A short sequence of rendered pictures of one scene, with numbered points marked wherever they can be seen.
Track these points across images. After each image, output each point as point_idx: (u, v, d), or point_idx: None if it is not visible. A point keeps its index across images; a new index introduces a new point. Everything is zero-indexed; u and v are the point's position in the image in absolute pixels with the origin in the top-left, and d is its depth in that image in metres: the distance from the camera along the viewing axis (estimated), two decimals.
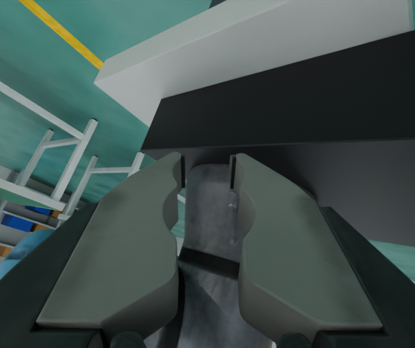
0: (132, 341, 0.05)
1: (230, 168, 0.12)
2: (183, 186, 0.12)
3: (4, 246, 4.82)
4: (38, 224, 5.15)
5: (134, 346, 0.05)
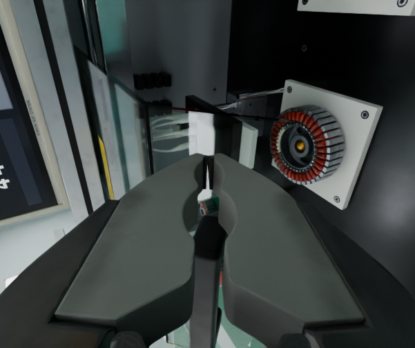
0: (132, 341, 0.05)
1: (209, 169, 0.12)
2: (204, 187, 0.12)
3: None
4: None
5: (134, 346, 0.05)
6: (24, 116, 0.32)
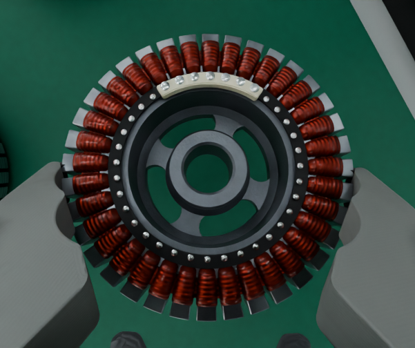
0: (132, 341, 0.05)
1: (346, 181, 0.12)
2: None
3: None
4: None
5: (134, 346, 0.05)
6: None
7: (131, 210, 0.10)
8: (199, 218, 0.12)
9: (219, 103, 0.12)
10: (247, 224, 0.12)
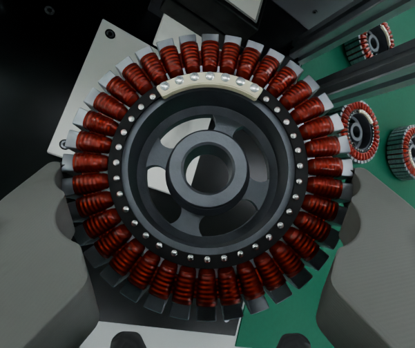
0: (132, 341, 0.05)
1: (346, 181, 0.12)
2: None
3: None
4: None
5: (134, 346, 0.05)
6: None
7: (131, 210, 0.10)
8: (199, 218, 0.12)
9: (219, 103, 0.12)
10: (247, 224, 0.12)
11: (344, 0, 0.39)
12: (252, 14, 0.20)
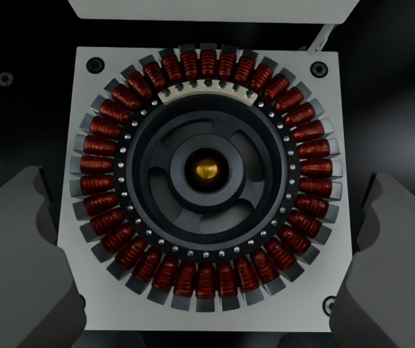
0: (132, 341, 0.05)
1: (367, 186, 0.11)
2: (51, 200, 0.11)
3: None
4: None
5: (134, 346, 0.05)
6: None
7: (134, 209, 0.11)
8: (199, 217, 0.13)
9: (217, 108, 0.13)
10: (244, 222, 0.13)
11: None
12: None
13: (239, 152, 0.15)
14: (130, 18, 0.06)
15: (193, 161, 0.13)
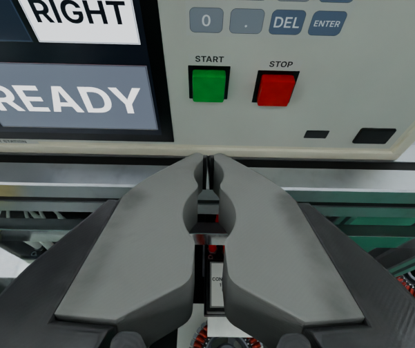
0: (132, 341, 0.05)
1: (209, 169, 0.12)
2: (204, 187, 0.12)
3: None
4: None
5: (134, 346, 0.05)
6: None
7: None
8: None
9: None
10: None
11: None
12: None
13: (237, 346, 0.43)
14: (216, 337, 0.36)
15: None
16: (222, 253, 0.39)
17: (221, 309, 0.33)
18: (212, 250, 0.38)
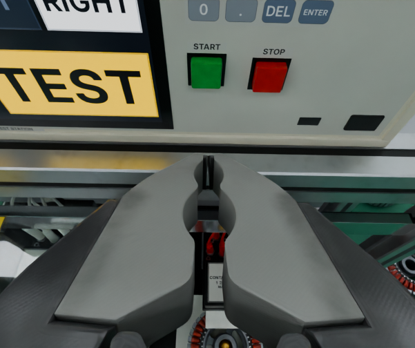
0: (132, 341, 0.05)
1: (209, 169, 0.12)
2: (204, 187, 0.12)
3: None
4: None
5: (134, 346, 0.05)
6: (2, 121, 0.21)
7: None
8: None
9: None
10: None
11: None
12: None
13: (235, 336, 0.44)
14: (213, 328, 0.41)
15: (221, 343, 0.41)
16: (219, 254, 0.44)
17: (217, 304, 0.38)
18: (209, 253, 0.43)
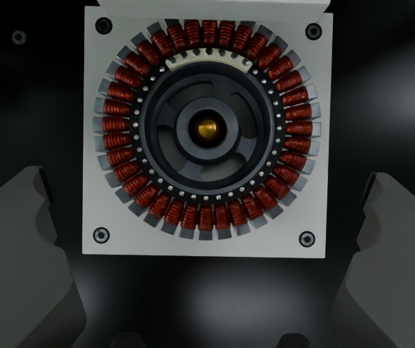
0: (132, 341, 0.05)
1: (367, 186, 0.11)
2: (51, 200, 0.11)
3: None
4: None
5: (134, 346, 0.05)
6: None
7: (148, 161, 0.14)
8: (200, 167, 0.16)
9: (217, 72, 0.15)
10: (237, 172, 0.16)
11: None
12: None
13: (237, 111, 0.17)
14: (148, 17, 0.08)
15: (195, 121, 0.15)
16: None
17: None
18: None
